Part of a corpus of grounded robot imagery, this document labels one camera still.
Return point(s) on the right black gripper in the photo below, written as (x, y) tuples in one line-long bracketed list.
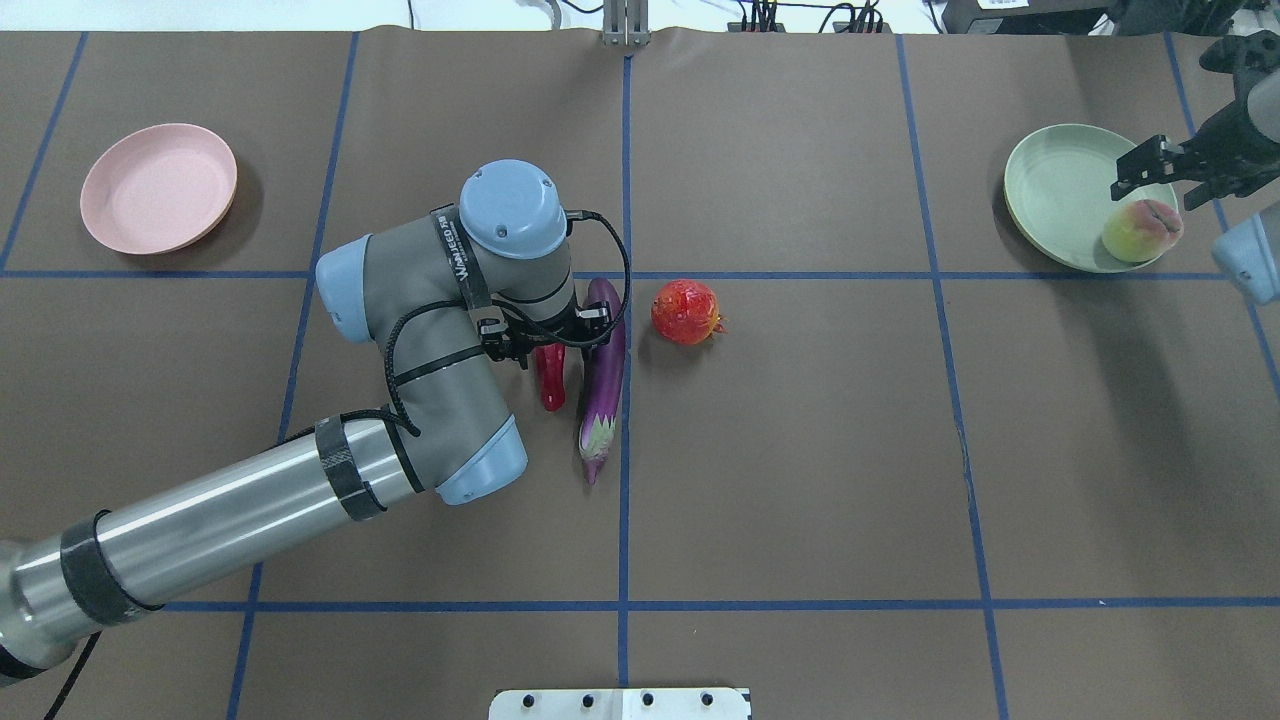
[(1240, 135)]

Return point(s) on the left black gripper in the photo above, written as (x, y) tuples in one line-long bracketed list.
[(513, 349)]

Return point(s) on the red chili pepper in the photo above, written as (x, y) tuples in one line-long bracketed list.
[(549, 368)]

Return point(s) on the yellow pink peach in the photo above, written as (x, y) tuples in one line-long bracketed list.
[(1142, 231)]

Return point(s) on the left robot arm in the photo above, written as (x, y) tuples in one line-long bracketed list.
[(483, 279)]

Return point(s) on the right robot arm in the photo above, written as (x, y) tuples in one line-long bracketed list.
[(1247, 252)]

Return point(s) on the purple eggplant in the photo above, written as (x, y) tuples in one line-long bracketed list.
[(603, 375)]

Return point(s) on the green plate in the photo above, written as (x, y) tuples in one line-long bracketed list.
[(1057, 189)]

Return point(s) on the pink plate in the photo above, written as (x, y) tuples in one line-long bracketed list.
[(159, 189)]

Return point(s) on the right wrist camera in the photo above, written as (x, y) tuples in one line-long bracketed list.
[(1233, 54)]

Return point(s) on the aluminium frame post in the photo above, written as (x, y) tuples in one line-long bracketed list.
[(625, 23)]

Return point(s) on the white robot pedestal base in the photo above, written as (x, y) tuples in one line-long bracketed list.
[(623, 703)]

